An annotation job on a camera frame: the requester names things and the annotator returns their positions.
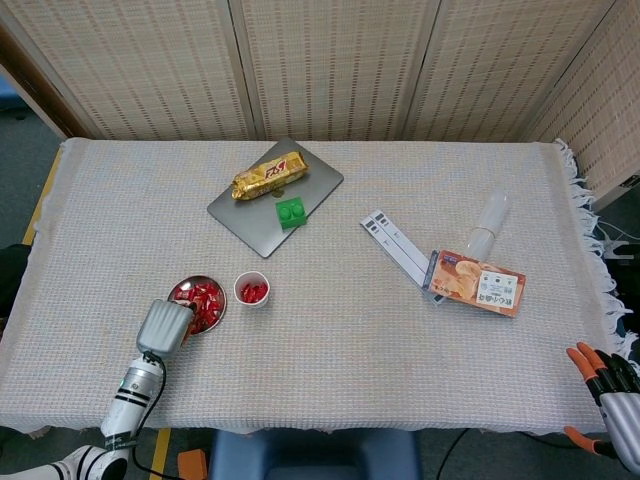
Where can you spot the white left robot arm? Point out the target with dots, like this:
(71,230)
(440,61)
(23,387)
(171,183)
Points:
(132,387)

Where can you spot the green toy brick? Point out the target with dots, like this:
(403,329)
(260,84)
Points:
(292,217)

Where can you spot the white clamp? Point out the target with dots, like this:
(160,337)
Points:
(612,246)

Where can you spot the gold snack pack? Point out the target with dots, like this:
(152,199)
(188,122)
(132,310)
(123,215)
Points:
(270,175)

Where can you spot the white paper cup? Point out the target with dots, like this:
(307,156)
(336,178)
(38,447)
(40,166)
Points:
(251,276)

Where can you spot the grey laptop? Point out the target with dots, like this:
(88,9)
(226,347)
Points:
(260,225)

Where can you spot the beige woven tablecloth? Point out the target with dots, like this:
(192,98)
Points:
(350,350)

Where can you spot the blue orange cookie box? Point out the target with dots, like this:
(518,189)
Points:
(465,280)

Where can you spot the long white paper box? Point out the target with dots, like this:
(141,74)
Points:
(404,243)
(393,250)

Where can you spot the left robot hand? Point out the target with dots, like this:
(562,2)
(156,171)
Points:
(162,327)

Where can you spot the round metal plate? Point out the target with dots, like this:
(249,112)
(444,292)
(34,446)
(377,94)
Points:
(186,281)

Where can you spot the blue background panel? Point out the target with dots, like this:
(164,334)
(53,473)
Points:
(7,95)

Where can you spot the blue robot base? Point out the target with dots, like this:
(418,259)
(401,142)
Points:
(325,460)

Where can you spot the woven folding screen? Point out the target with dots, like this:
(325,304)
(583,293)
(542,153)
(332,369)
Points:
(150,65)

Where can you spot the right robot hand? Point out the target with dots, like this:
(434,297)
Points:
(620,415)

